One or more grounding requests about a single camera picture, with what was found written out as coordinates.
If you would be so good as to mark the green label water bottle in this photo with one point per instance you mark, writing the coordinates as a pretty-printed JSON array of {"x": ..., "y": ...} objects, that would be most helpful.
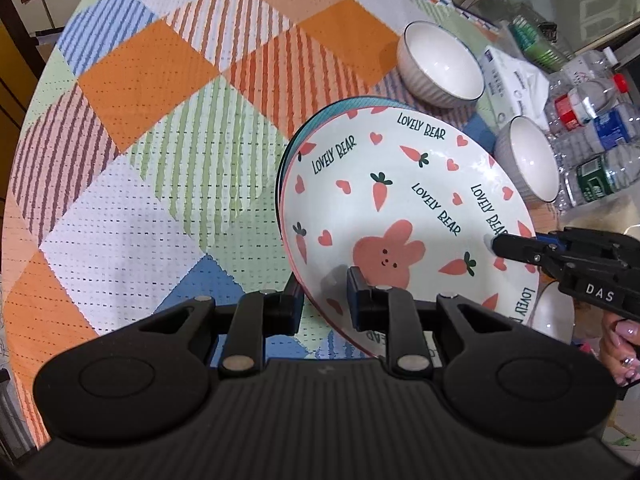
[{"x": 600, "y": 176}]

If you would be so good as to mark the pink rabbit carrot plate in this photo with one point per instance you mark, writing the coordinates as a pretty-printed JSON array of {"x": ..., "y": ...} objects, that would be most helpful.
[{"x": 413, "y": 203}]

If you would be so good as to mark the patchwork checkered tablecloth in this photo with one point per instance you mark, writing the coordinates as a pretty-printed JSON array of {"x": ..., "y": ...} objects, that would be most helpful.
[{"x": 144, "y": 172}]

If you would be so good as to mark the blue egg plate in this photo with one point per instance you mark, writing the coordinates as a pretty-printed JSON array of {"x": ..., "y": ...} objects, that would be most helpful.
[{"x": 326, "y": 113}]

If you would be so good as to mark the clear label-less water bottle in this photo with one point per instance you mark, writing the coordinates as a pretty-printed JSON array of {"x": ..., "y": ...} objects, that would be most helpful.
[{"x": 591, "y": 64}]

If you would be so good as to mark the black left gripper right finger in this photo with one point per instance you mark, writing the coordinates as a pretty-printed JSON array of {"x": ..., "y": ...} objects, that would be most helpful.
[{"x": 403, "y": 320}]

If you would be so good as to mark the person's right hand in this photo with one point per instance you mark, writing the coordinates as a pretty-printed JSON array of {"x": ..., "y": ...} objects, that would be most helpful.
[{"x": 619, "y": 348}]

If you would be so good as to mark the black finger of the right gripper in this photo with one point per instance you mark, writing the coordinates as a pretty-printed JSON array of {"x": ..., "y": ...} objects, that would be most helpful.
[{"x": 533, "y": 251}]

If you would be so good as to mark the blue label water bottle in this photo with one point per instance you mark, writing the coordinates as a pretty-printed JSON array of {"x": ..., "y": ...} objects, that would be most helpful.
[{"x": 620, "y": 125}]

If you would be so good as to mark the red label water bottle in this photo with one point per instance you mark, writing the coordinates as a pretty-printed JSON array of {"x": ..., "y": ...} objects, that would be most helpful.
[{"x": 577, "y": 106}]

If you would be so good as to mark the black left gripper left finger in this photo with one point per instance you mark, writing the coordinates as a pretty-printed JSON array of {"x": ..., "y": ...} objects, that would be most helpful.
[{"x": 248, "y": 323}]

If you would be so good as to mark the green plastic cup stack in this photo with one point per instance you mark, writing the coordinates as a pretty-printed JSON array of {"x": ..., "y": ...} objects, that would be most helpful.
[{"x": 535, "y": 46}]

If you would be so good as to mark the white ribbed bowl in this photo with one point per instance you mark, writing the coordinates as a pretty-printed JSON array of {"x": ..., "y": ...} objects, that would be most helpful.
[
  {"x": 525, "y": 154},
  {"x": 437, "y": 68}
]

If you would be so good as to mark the white tissue pack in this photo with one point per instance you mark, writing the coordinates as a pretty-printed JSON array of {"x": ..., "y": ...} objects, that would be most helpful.
[{"x": 514, "y": 88}]

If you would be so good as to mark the wooden chair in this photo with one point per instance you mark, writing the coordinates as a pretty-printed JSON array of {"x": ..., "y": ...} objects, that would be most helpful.
[{"x": 21, "y": 67}]

